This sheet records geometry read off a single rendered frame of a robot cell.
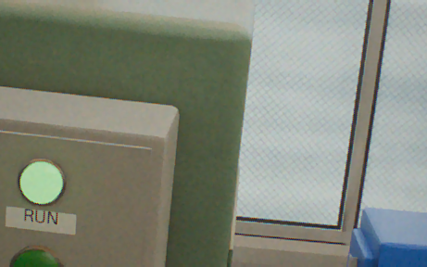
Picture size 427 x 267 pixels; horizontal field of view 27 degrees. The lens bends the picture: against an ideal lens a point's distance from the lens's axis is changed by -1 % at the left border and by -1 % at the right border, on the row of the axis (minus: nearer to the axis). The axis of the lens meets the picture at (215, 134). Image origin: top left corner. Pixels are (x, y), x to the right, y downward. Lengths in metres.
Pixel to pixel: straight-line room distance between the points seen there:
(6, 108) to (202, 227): 0.11
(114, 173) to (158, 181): 0.02
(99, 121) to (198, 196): 0.08
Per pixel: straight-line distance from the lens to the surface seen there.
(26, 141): 0.38
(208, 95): 0.42
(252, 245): 2.02
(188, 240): 0.44
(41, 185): 0.37
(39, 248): 0.39
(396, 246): 1.25
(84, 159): 0.37
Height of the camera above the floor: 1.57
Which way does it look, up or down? 14 degrees down
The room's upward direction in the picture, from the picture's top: 6 degrees clockwise
